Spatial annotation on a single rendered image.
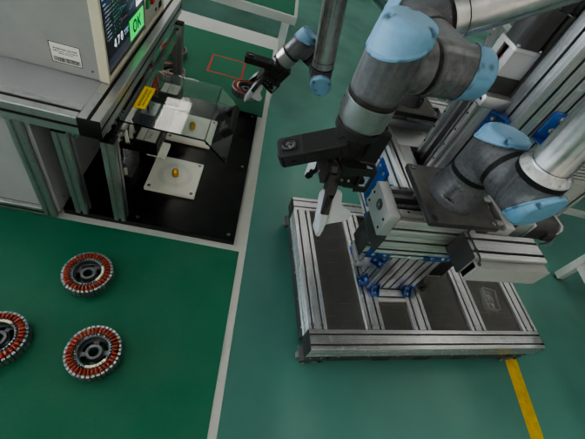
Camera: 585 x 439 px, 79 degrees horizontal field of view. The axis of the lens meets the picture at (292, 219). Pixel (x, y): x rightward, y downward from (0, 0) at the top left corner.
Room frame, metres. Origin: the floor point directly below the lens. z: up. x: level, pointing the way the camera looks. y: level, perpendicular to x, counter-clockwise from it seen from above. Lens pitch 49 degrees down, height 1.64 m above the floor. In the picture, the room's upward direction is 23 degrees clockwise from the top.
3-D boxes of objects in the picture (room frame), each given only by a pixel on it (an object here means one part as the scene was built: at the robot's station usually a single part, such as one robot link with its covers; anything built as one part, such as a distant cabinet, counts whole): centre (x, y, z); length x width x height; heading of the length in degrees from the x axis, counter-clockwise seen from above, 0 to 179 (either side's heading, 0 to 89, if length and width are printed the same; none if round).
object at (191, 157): (0.84, 0.44, 0.76); 0.64 x 0.47 x 0.02; 15
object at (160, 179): (0.73, 0.40, 0.78); 0.15 x 0.15 x 0.01; 15
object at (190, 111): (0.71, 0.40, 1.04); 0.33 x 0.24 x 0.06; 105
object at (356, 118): (0.49, -0.04, 1.37); 0.08 x 0.08 x 0.05
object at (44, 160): (0.78, 0.67, 0.92); 0.66 x 0.01 x 0.30; 15
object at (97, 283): (0.33, 0.41, 0.77); 0.11 x 0.11 x 0.04
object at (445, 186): (0.86, -0.39, 1.09); 0.15 x 0.15 x 0.10
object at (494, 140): (0.85, -0.40, 1.20); 0.13 x 0.12 x 0.14; 31
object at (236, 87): (1.27, 0.39, 0.82); 0.11 x 0.11 x 0.04
